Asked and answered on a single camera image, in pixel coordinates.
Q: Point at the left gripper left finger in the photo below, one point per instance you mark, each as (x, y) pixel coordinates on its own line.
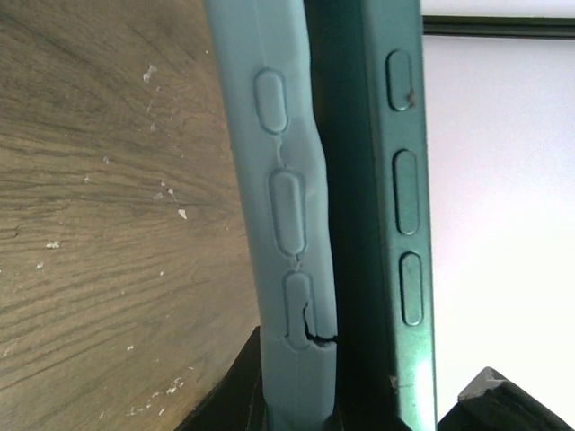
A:
(236, 403)

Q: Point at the black enclosure frame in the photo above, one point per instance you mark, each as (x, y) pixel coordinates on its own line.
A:
(499, 27)

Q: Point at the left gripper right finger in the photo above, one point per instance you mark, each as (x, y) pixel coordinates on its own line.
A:
(491, 402)

